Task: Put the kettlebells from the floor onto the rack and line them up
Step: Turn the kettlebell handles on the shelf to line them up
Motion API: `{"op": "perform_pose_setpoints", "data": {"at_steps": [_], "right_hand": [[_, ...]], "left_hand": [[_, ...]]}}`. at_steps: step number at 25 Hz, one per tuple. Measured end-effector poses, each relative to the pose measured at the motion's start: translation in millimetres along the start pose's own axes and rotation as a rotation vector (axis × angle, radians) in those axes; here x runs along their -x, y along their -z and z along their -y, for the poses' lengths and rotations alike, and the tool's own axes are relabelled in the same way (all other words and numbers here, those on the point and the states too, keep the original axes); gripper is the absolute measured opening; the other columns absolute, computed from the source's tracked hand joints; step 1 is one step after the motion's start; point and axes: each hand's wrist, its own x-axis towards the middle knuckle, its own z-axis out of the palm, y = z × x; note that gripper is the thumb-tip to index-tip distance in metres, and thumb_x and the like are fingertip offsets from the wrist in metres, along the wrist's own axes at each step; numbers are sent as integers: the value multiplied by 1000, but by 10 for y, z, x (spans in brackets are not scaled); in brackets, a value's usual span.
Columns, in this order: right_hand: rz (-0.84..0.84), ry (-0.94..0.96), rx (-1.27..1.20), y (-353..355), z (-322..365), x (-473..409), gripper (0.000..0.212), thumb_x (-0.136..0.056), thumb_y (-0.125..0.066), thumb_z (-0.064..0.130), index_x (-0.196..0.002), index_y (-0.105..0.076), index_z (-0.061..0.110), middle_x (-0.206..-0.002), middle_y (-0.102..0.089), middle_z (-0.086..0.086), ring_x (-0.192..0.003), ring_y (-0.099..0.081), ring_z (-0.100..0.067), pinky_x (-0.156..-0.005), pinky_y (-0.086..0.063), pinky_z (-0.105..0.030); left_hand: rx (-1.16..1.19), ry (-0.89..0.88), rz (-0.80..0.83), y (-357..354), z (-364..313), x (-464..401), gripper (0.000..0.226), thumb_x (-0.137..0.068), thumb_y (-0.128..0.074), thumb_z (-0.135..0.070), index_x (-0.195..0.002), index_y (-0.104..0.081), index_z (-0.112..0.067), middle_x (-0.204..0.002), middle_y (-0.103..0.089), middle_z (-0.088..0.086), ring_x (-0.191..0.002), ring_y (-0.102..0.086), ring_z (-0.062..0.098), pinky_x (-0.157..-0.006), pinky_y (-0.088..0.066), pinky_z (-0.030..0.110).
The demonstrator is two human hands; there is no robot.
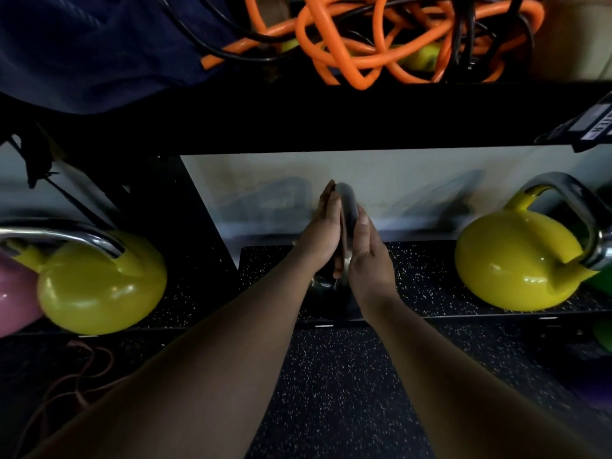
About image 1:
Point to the person's left fingers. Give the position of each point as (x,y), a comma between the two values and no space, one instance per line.
(331,205)

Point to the dark blue fabric bag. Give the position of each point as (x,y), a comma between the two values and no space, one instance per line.
(95,47)

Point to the yellow-green ball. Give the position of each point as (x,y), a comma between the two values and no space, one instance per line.
(423,56)

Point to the person's right fingers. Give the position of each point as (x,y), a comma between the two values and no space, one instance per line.
(362,229)

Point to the beige bag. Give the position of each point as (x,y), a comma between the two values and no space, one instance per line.
(573,38)

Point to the dark metal kettlebell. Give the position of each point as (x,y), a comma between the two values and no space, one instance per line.
(348,210)

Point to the person's right forearm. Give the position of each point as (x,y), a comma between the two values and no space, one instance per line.
(459,396)

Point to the black speckled rubber shelf mat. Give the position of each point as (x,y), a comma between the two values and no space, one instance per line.
(420,277)

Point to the black metal storage rack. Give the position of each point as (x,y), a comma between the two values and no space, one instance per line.
(306,117)

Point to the person's left hand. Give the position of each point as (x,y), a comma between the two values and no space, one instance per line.
(319,238)

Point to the orange resistance tubes bundle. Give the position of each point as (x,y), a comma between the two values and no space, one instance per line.
(363,57)

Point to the pink kettlebell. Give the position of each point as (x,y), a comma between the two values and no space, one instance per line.
(16,301)

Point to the black label plate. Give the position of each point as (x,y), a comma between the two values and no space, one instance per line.
(585,124)

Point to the green kettlebell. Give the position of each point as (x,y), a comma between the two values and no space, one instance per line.
(604,334)
(603,281)

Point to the person's right hand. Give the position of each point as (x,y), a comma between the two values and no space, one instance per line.
(370,270)

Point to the person's left forearm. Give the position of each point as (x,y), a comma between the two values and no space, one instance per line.
(210,368)

